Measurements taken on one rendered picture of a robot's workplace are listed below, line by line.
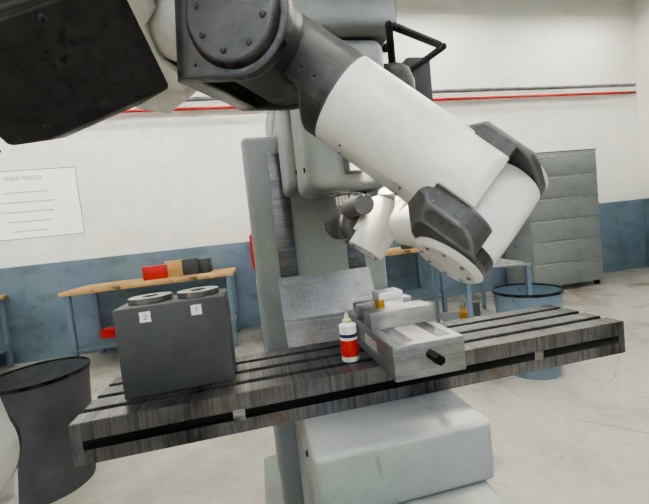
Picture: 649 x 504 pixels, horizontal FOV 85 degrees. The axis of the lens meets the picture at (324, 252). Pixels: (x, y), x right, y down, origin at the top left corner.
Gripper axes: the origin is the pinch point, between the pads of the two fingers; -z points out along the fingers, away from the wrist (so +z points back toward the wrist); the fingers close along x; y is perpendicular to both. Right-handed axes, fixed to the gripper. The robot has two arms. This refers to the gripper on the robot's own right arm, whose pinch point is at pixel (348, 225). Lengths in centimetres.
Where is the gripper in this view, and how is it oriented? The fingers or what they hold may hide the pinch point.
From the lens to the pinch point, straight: 85.6
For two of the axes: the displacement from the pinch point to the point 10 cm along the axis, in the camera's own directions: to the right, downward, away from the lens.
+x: -9.7, 1.1, -1.9
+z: 2.0, 0.4, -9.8
